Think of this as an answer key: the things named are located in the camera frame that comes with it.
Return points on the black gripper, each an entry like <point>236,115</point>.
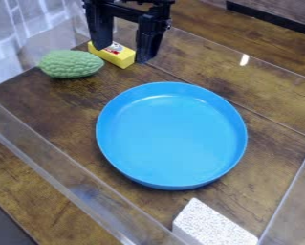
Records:
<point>151,15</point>

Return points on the green bitter gourd toy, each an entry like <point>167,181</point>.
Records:
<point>69,64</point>

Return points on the blue round tray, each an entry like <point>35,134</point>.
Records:
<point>171,135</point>

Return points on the yellow butter block toy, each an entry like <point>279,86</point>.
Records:
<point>116,54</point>

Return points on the white speckled foam block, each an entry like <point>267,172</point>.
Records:
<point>200,226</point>

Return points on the clear acrylic enclosure wall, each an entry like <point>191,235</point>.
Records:
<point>111,210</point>

